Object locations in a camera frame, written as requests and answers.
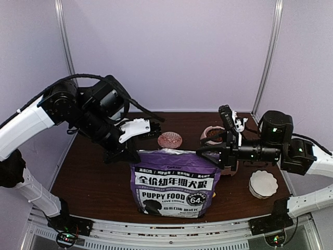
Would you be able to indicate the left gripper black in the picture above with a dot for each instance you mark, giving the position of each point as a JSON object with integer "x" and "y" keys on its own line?
{"x": 125, "y": 156}

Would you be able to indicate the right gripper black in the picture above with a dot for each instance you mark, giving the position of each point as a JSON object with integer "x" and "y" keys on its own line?
{"x": 229, "y": 154}

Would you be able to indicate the brown pet food kibble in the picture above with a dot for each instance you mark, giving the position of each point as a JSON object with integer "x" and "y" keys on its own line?
{"x": 215, "y": 133}

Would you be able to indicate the purple pet food bag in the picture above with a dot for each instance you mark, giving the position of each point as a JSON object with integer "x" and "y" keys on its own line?
{"x": 173, "y": 183}

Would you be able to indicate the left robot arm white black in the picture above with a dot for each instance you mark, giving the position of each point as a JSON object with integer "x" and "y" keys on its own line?
{"x": 88, "y": 111}

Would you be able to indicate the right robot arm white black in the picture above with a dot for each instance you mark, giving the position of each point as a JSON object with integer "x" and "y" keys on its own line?
{"x": 276, "y": 143}

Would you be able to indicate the pink double pet feeder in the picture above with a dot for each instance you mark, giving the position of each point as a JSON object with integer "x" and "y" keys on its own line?
{"x": 227, "y": 171}

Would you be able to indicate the rear steel feeder bowl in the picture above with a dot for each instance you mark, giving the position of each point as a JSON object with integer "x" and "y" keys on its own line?
{"x": 213, "y": 140}

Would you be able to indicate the red patterned small bowl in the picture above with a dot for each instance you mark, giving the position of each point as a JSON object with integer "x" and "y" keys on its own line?
{"x": 170, "y": 140}

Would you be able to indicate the white scalloped ceramic bowl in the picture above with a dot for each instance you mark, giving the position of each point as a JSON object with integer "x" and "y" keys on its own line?
{"x": 262, "y": 184}

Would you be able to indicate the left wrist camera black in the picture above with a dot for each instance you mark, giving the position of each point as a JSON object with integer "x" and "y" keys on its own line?
{"x": 142, "y": 128}

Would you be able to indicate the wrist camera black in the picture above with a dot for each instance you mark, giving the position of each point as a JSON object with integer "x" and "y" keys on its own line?
{"x": 142, "y": 128}
{"x": 231, "y": 122}

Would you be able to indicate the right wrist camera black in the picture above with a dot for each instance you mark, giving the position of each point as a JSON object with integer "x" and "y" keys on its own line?
{"x": 231, "y": 122}

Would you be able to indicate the front aluminium rail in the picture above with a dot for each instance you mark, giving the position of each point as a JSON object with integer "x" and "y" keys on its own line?
{"x": 232, "y": 234}

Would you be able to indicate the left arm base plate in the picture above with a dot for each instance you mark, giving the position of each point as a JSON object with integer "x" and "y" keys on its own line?
{"x": 70, "y": 224}

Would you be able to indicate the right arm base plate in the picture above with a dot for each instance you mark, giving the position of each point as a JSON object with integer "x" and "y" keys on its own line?
{"x": 269, "y": 224}

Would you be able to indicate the right aluminium frame post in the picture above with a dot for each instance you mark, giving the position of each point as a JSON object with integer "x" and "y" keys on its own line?
{"x": 275, "y": 30}

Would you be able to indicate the aluminium frame post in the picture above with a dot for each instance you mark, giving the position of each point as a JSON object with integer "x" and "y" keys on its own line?
{"x": 275, "y": 30}
{"x": 64, "y": 36}

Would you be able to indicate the left aluminium frame post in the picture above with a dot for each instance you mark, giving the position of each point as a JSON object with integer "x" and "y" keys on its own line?
{"x": 64, "y": 36}

